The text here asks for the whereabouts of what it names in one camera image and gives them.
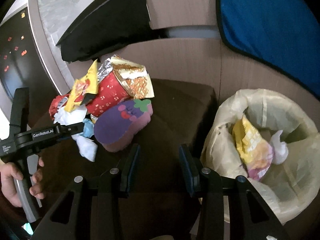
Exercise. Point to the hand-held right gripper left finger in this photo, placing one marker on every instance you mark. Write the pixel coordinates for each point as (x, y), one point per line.
(130, 170)

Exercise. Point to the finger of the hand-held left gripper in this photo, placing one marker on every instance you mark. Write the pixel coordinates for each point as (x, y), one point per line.
(71, 128)

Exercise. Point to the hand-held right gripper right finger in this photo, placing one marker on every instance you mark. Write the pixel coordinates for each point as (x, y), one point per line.
(187, 171)

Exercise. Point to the white tissue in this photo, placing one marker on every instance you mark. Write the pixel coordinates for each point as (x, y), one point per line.
(280, 150)
(86, 148)
(67, 116)

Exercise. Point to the bin with translucent liner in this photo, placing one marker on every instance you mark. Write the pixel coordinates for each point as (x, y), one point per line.
(295, 175)

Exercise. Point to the person's left hand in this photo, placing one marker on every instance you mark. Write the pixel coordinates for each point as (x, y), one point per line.
(10, 182)

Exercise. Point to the light blue wrapper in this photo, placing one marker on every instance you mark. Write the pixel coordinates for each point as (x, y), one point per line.
(88, 128)

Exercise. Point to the red crumpled wrapper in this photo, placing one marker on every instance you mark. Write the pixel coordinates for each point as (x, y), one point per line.
(56, 106)

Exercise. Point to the purple eggplant sponge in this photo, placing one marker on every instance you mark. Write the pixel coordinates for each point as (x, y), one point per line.
(117, 127)

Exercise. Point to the red snack wrapper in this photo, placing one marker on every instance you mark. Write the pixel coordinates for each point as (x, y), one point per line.
(107, 95)

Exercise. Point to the yellow pink snack wrapper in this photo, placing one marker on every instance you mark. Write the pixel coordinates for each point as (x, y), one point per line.
(247, 142)

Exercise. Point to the gold noodle packet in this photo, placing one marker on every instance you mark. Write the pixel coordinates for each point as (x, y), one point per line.
(137, 85)

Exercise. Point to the dark door with red stickers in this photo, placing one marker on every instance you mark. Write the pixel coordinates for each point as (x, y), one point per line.
(15, 55)

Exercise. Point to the black cloth on bench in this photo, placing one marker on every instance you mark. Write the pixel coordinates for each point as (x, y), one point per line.
(105, 30)

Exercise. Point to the blue cushion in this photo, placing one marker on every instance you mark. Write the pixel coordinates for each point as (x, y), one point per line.
(270, 22)

